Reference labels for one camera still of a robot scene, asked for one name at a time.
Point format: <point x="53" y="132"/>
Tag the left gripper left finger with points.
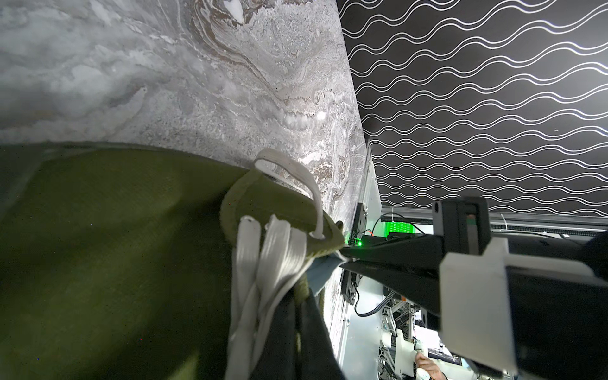
<point x="278" y="358"/>

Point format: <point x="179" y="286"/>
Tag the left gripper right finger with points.
<point x="316" y="358"/>

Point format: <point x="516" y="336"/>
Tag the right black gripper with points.
<point x="462" y="225"/>

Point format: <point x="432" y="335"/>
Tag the green canvas shoe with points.
<point x="131" y="262"/>

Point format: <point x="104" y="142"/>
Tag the light blue insole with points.
<point x="320" y="271"/>

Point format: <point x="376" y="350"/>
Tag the aluminium front rail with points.
<point x="359" y="344"/>

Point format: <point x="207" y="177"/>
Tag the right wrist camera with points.
<point x="535" y="316"/>

